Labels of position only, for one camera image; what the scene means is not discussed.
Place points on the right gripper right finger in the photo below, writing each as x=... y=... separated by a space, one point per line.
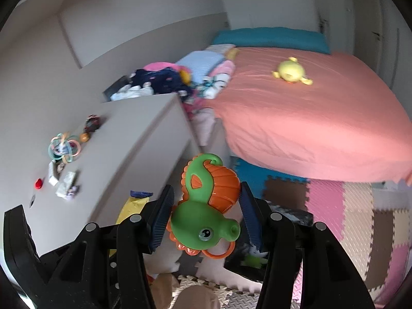
x=256 y=215

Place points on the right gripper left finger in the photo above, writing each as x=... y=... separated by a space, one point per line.
x=156 y=215

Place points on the yellow blue snack wrapper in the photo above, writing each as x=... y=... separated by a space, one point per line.
x=134 y=204

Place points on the green orange seahorse toy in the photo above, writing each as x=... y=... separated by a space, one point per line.
x=197 y=223

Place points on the green white doll toy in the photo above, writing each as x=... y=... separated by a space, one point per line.
x=254 y=258

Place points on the white plush toy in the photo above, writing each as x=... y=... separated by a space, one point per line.
x=164 y=259

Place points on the white grey desk cabinet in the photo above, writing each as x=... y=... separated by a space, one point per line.
x=136 y=149

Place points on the purple bow hair clip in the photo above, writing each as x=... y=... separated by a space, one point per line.
x=72 y=191

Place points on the crumpled white tissue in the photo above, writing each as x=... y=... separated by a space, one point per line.
x=68 y=181

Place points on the red heart toy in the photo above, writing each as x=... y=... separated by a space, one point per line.
x=38 y=184

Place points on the white rectangular carton box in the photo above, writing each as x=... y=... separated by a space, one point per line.
x=52 y=174

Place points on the dark red ball toy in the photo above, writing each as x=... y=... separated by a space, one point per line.
x=92 y=123

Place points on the pink bed sheet mattress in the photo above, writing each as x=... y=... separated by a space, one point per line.
x=346 y=126

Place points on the foam puzzle floor mat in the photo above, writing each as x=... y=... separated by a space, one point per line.
x=334 y=244

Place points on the white quilted garment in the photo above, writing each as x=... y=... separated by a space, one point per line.
x=128 y=91

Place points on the navy patterned blanket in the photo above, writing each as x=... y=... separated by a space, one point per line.
x=161 y=82

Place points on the black digital clock panel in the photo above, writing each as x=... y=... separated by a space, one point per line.
x=115 y=87

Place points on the pink folded cloth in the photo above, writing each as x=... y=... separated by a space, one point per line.
x=159 y=66

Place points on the yellow plush duck toy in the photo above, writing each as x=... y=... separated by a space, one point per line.
x=292 y=71

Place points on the light blue folded cloth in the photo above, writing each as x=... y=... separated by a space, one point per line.
x=200 y=63

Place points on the teal pillow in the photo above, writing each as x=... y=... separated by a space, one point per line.
x=280 y=37

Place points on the metal desk cable grommet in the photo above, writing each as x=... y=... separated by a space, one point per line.
x=32 y=200

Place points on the colourful ring rattle toy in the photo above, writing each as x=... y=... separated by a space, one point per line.
x=64 y=148

